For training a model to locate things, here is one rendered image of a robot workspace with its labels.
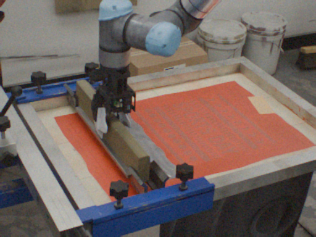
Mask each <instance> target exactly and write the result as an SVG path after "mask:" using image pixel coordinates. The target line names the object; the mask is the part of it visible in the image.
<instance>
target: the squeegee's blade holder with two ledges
mask: <svg viewBox="0 0 316 237"><path fill-rule="evenodd" d="M75 110H76V111H77V112H78V114H79V115H80V117H81V118H82V120H84V122H85V123H86V125H87V126H88V128H89V129H90V130H91V131H92V132H93V134H94V135H95V137H96V138H97V139H98V140H99V142H100V143H101V144H102V146H103V147H104V149H105V150H106V151H107V152H108V154H109V155H110V156H111V158H112V159H113V160H114V161H115V163H116V164H117V166H118V167H119V169H120V170H121V171H122V172H123V174H124V175H125V176H126V177H127V178H128V179H130V178H131V172H130V171H129V169H128V168H127V166H125V164H124V163H123V161H122V160H121V159H120V158H119V156H118V155H117V153H116V152H115V151H114V150H113V149H112V147H111V146H110V144H109V143H108V142H107V141H106V139H105V138H104V137H103V138H101V137H100V136H99V134H98V132H97V130H96V127H95V125H94V124H93V123H92V121H91V120H90V119H89V118H88V116H87V115H86V114H85V113H84V111H83V110H82V108H81V107H80V106H79V107H75Z"/></svg>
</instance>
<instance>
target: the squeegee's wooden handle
mask: <svg viewBox="0 0 316 237"><path fill-rule="evenodd" d="M93 94H96V92H95V90H93V89H92V87H91V86H90V85H89V84H88V83H87V82H86V80H80V81H77V82H76V96H78V107H79V106H80V107H81V108H82V110H83V111H84V113H85V114H86V115H87V116H88V118H89V119H90V120H91V121H92V123H93V124H94V120H93V116H92V113H91V101H92V100H93ZM94 125H95V124H94ZM106 125H107V133H104V138H105V139H106V141H107V142H108V143H109V144H110V146H111V147H112V149H113V150H114V151H115V152H116V153H117V155H118V156H119V158H120V159H121V160H122V161H123V163H124V164H125V166H127V168H128V167H129V166H131V167H132V168H134V169H135V170H136V172H137V173H138V175H139V176H140V177H141V178H142V179H143V181H144V182H147V181H149V165H150V156H149V154H148V153H147V152H146V151H145V150H144V149H143V147H142V146H141V145H140V144H139V143H138V142H137V140H136V139H135V138H134V137H133V136H132V134H131V133H130V132H129V131H128V130H127V129H126V128H125V126H124V125H123V124H122V123H121V121H120V120H119V119H118V118H117V117H116V116H115V114H110V117H108V116H106Z"/></svg>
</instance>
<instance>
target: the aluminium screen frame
mask: <svg viewBox="0 0 316 237"><path fill-rule="evenodd" d="M235 72H241V74H243V75H244V76H245V77H247V78H248V79H250V80H251V81H252V82H253V83H255V84H256V85H257V86H258V87H259V88H261V89H263V90H264V91H265V92H267V93H268V94H269V95H271V96H272V97H273V98H275V99H276V100H277V101H278V102H280V103H282V105H284V106H285V107H286V108H288V109H289V110H290V111H291V112H293V113H294V114H296V115H297V116H298V117H299V118H301V119H302V120H303V121H305V122H307V123H308V124H309V125H310V126H312V127H313V128H314V129H316V107H314V106H313V105H311V104H310V103H309V102H307V101H305V100H304V99H303V98H301V97H300V96H298V95H297V94H296V93H295V92H293V91H291V90H290V89H289V88H287V87H286V86H285V85H283V84H282V83H280V82H279V81H278V80H276V79H274V78H273V77H271V75H269V74H268V73H267V72H264V70H262V69H261V68H259V67H258V66H256V65H255V64H253V63H252V62H251V61H249V60H248V59H246V58H245V57H244V56H243V57H235V58H232V59H225V60H220V61H216V62H209V63H206V64H199V65H194V66H188V67H183V68H177V69H173V70H164V71H162V72H154V73H150V74H147V75H138V76H136V77H130V78H128V85H129V86H130V88H132V89H133V90H134V92H140V91H145V90H147V89H154V88H161V87H165V86H169V85H176V84H179V83H186V82H189V81H196V80H200V79H206V78H210V77H217V76H221V75H228V74H230V73H235ZM13 103H14V109H15V111H16V112H17V114H18V115H19V117H20V119H21V121H22V122H23V124H24V125H25V128H26V129H27V130H28V132H29V134H30V136H31V137H32V140H33V141H34V143H35V144H36V146H37V148H38V150H39V151H40V153H41V155H42V156H43V158H44V159H45V161H46V163H47V165H48V166H49V168H50V169H51V172H52V173H53V174H54V176H55V178H56V180H57V181H58V183H59V184H60V187H61V188H62V190H63V192H64V193H65V195H66V197H67V199H69V201H70V203H71V205H72V207H73V209H75V210H78V209H83V208H85V207H91V206H93V205H95V202H94V201H93V200H92V198H91V196H90V195H89V194H88V192H87V190H86V189H85V188H84V186H83V185H82V182H81V181H80V179H79V178H78V177H77V175H76V174H75V172H74V171H73V168H71V166H70V164H69V162H67V159H66V158H65V156H64V155H63V153H62V151H61V150H60V148H59V147H58V145H57V144H56V142H55V141H54V139H53V138H52V136H51V135H50V133H49V132H48V131H47V128H46V127H45V125H44V124H43V123H42V121H41V119H40V118H39V117H38V114H37V113H36V112H39V111H42V110H47V109H54V108H57V107H64V106H69V105H71V103H69V101H68V100H67V95H65V96H57V97H54V98H47V99H42V100H39V101H32V102H24V103H21V104H18V103H17V101H13ZM315 170H316V149H314V150H312V151H307V152H304V153H300V154H297V155H293V156H290V157H285V158H283V159H278V160H275V161H273V162H267V163H266V164H260V165H258V166H253V167H250V168H246V169H243V170H238V171H236V172H231V173H228V174H226V175H221V176H219V177H214V178H211V179H207V180H208V182H209V183H214V185H215V189H214V201H216V200H218V199H221V198H225V197H228V196H232V195H234V194H238V193H242V192H245V191H248V190H250V189H255V188H260V187H261V186H265V185H269V184H271V183H276V182H278V181H282V180H285V179H289V178H292V177H296V176H299V175H303V174H305V173H308V172H313V171H315Z"/></svg>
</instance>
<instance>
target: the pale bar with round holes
mask: <svg viewBox="0 0 316 237"><path fill-rule="evenodd" d="M7 101H8V97H7V96H6V94H5V92H4V90H3V89H2V88H1V85H0V112H1V111H2V109H3V108H4V106H5V105H6V102H7ZM5 116H8V119H9V120H10V128H8V130H9V131H10V134H11V135H12V137H13V139H14V140H15V142H16V145H17V155H16V156H15V158H16V160H15V164H16V166H17V168H18V169H19V172H20V173H21V176H22V177H23V180H24V181H25V183H26V185H27V186H28V189H29V190H30V192H31V194H32V196H33V199H34V201H35V202H36V205H37V206H38V208H39V210H40V212H41V214H42V216H43V218H44V219H45V222H46V223H47V226H48V227H49V229H50V231H51V233H52V235H53V237H64V232H65V231H68V232H70V231H71V230H72V228H73V227H75V228H76V229H77V230H78V229H80V228H81V227H83V224H82V221H81V220H80V218H79V216H78V214H77V213H76V212H75V209H73V207H72V205H71V203H70V201H69V199H67V197H66V195H65V193H64V192H63V190H62V188H61V187H60V184H59V183H58V181H57V180H56V178H55V176H54V174H53V173H52V172H51V169H50V168H49V166H48V165H47V163H46V161H45V159H44V158H43V156H42V155H41V153H40V151H39V150H38V148H37V146H36V144H35V143H34V141H33V140H32V137H31V136H30V134H29V132H28V130H27V129H26V128H25V125H24V124H23V122H22V121H21V119H20V117H19V115H18V114H17V112H16V111H15V109H14V107H13V106H12V105H10V107H9V109H8V111H7V112H6V114H5Z"/></svg>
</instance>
